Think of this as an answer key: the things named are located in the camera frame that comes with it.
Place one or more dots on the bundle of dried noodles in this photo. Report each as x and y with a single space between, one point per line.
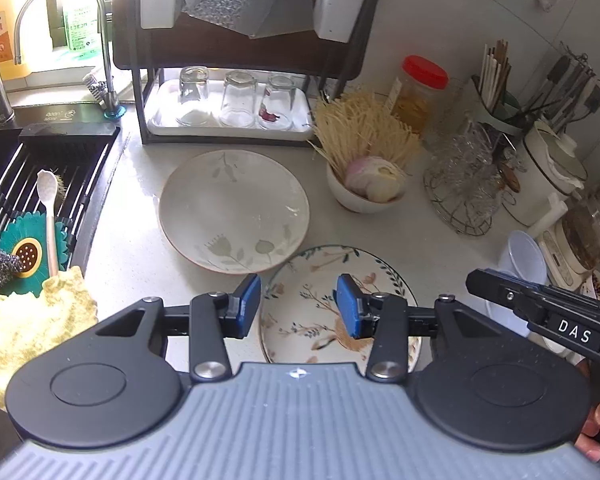
360 125

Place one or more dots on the white bowl with onion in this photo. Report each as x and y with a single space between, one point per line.
355 202

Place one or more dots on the curved steel faucet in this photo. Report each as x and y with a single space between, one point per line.
107 75

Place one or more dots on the bunch of chopsticks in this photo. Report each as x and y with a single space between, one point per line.
495 75

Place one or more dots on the amber glass cup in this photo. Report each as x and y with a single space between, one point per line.
510 177

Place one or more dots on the white drip tray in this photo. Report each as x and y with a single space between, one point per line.
300 132

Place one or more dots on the row of black hanging utensils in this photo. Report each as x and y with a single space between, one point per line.
567 90

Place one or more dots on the cream leaf print plate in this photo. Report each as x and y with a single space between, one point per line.
230 205

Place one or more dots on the red lid plastic jar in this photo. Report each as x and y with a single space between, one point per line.
417 95

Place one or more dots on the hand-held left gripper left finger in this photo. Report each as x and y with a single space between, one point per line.
245 305

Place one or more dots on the glass kettle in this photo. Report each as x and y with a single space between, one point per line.
587 230

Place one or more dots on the black sink drain rack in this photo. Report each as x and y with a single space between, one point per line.
75 150

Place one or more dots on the white plastic spoon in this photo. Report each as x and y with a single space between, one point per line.
50 220

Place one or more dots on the cut onion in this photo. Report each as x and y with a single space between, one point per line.
375 180

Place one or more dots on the floral print plate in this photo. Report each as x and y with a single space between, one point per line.
305 305

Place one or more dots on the cream kettle base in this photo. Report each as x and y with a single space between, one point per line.
560 260

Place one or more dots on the yellow cloth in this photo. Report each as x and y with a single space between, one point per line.
25 325

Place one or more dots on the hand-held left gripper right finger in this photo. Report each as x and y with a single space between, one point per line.
349 310

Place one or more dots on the sunflower shaped mat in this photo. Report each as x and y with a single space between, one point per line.
15 237

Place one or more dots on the green bottle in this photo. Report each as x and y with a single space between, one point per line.
82 30

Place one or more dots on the green chopstick holder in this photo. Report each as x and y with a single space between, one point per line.
505 112

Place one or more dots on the translucent white plastic bowl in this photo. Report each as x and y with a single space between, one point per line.
522 257

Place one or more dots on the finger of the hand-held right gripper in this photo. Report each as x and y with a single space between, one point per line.
530 305

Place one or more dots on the black sink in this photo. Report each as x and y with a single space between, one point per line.
35 115

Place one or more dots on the white electric pot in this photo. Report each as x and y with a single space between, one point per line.
540 180

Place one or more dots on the clear drinking glass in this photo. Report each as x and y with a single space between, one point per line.
195 100
276 105
238 102

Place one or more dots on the dark dish rack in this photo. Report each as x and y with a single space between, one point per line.
230 52

